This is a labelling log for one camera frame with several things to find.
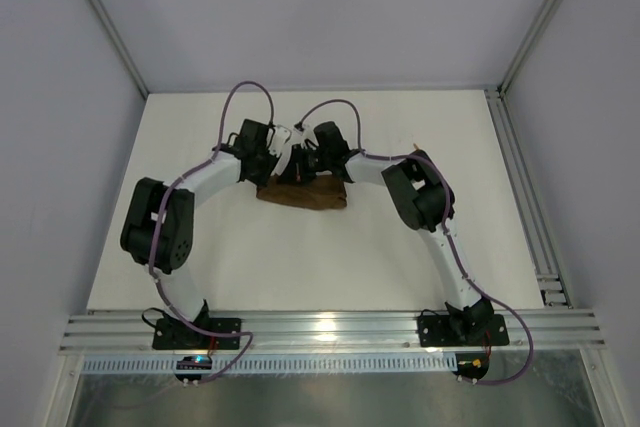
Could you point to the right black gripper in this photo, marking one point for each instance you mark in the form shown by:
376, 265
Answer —
310, 162

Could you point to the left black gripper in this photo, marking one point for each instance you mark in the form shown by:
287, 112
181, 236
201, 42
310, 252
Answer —
257, 162

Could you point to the brown cloth napkin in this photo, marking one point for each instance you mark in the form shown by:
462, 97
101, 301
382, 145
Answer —
325, 192

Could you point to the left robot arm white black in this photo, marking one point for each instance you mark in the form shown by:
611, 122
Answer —
159, 227

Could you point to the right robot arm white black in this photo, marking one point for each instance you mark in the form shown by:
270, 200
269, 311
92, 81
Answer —
425, 204

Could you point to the left small controller board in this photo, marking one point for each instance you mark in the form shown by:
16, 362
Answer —
192, 369

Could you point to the small controller board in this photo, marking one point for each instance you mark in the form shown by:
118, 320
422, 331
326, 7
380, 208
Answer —
192, 369
471, 367

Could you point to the right small controller board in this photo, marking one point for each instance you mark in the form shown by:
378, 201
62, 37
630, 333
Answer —
471, 367

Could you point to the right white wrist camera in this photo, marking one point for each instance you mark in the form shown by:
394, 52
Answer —
305, 136

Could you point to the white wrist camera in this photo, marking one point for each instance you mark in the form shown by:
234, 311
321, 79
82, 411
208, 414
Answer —
305, 136
280, 147

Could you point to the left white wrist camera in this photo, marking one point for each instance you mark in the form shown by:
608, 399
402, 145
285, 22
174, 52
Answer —
280, 147

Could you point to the aluminium front rail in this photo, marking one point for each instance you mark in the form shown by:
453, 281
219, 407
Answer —
322, 331

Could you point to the aluminium rail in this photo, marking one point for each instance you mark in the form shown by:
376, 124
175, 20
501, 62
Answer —
322, 331
545, 260

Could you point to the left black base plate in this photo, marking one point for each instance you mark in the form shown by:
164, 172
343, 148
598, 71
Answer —
172, 334

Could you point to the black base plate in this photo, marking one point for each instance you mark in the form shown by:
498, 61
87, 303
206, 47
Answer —
446, 330
172, 334

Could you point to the slotted grey cable duct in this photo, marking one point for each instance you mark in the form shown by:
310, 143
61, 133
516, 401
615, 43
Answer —
256, 364

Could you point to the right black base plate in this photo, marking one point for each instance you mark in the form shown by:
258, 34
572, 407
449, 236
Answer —
446, 330

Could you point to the left aluminium corner post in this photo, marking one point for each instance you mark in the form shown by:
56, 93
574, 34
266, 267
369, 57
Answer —
107, 25

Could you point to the aluminium corner post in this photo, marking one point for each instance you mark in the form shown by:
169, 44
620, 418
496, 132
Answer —
534, 33
107, 25

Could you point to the aluminium right side rail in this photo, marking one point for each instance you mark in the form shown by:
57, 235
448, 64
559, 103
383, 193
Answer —
545, 260

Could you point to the right aluminium corner post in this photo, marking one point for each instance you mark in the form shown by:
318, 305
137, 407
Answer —
534, 33

